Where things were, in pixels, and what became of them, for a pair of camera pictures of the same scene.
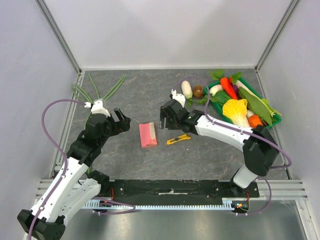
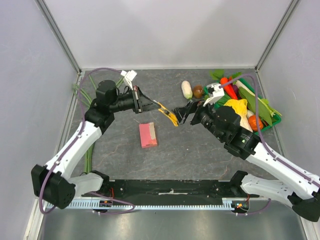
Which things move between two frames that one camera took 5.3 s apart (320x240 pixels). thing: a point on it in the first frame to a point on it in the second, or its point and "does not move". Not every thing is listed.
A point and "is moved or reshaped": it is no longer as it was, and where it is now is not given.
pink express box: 147,135 does not move
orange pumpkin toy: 254,120 does not move
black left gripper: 117,125 to 141,102
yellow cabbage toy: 236,110 does not move
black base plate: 175,189 does not move
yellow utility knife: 181,137 is moved or reshaped
